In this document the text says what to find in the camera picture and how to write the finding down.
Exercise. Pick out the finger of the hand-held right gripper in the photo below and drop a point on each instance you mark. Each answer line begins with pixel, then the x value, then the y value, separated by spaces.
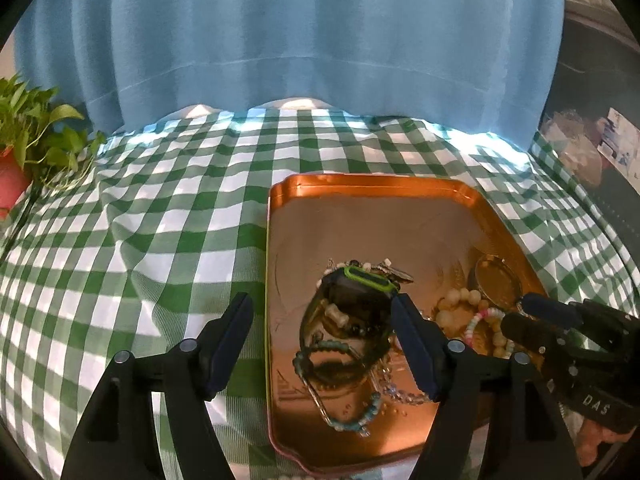
pixel 535 332
pixel 555 309

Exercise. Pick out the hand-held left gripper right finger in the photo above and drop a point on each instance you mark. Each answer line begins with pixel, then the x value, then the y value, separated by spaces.
pixel 415 345

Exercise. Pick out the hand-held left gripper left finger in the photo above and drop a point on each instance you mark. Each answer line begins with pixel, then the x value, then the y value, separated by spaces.
pixel 232 345

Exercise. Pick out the black watch with green bezel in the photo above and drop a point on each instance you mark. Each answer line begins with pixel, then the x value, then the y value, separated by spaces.
pixel 357 295

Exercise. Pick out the copper metal tray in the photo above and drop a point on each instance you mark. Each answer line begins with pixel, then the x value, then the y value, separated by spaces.
pixel 350 220

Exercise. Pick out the person's right hand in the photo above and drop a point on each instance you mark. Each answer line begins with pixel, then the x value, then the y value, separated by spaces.
pixel 595 440

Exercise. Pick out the gold bangle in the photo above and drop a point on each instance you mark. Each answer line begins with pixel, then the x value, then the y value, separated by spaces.
pixel 495 280

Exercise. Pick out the green white checked tablecloth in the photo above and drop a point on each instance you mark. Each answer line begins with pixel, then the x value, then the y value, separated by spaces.
pixel 150 235

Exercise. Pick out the white blue printed card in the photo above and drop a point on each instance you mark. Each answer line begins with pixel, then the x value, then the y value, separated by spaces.
pixel 620 142

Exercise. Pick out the red flower pot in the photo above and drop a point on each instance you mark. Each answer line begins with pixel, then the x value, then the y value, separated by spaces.
pixel 10 182

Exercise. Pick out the green leafy plant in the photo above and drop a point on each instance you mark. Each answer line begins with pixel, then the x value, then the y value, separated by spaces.
pixel 45 135

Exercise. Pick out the blue curtain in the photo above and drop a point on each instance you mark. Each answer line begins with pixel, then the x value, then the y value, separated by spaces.
pixel 300 35

